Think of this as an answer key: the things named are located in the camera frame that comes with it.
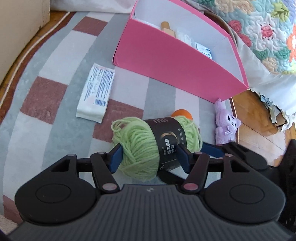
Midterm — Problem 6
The green yarn ball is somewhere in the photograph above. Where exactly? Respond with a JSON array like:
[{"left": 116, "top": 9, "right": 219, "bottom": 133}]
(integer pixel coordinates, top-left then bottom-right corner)
[{"left": 111, "top": 115, "right": 203, "bottom": 182}]

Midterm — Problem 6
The purple plush toy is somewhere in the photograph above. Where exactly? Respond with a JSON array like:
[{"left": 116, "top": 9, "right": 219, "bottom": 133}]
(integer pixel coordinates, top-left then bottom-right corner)
[{"left": 214, "top": 99, "right": 241, "bottom": 145}]

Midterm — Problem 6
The orange makeup sponge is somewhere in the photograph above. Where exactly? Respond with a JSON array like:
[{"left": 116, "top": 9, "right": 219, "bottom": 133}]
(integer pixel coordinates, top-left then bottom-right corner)
[{"left": 171, "top": 109, "right": 193, "bottom": 120}]

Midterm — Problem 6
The white tissue pack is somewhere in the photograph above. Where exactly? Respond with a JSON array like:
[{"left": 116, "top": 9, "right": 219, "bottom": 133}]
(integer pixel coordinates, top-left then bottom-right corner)
[{"left": 76, "top": 63, "right": 115, "bottom": 123}]

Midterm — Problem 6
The blue white wet wipes pack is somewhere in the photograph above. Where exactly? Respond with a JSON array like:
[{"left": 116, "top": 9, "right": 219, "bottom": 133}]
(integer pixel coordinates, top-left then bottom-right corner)
[{"left": 194, "top": 42, "right": 212, "bottom": 59}]

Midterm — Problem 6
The clear box of floss picks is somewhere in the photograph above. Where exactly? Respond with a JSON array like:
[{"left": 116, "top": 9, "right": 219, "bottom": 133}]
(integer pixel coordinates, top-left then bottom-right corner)
[{"left": 175, "top": 30, "right": 195, "bottom": 48}]

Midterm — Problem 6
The beige foundation bottle gold cap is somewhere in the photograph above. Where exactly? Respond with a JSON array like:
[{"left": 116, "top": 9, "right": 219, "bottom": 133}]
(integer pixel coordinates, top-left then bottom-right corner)
[{"left": 161, "top": 21, "right": 176, "bottom": 38}]

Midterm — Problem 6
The grey checkered rug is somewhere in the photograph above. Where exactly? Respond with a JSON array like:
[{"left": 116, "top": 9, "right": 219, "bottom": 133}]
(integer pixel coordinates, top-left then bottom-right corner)
[{"left": 1, "top": 13, "right": 216, "bottom": 223}]

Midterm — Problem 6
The pink cardboard box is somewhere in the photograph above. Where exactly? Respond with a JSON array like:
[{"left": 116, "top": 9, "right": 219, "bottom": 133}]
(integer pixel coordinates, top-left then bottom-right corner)
[{"left": 113, "top": 1, "right": 249, "bottom": 102}]

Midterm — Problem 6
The floral quilt bedspread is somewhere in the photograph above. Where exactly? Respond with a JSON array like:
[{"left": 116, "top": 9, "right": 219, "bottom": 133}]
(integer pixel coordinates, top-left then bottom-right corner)
[{"left": 184, "top": 0, "right": 296, "bottom": 76}]

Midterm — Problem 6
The beige cabinet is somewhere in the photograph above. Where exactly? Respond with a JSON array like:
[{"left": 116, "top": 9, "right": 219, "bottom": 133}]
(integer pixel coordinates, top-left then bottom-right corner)
[{"left": 0, "top": 0, "right": 50, "bottom": 81}]

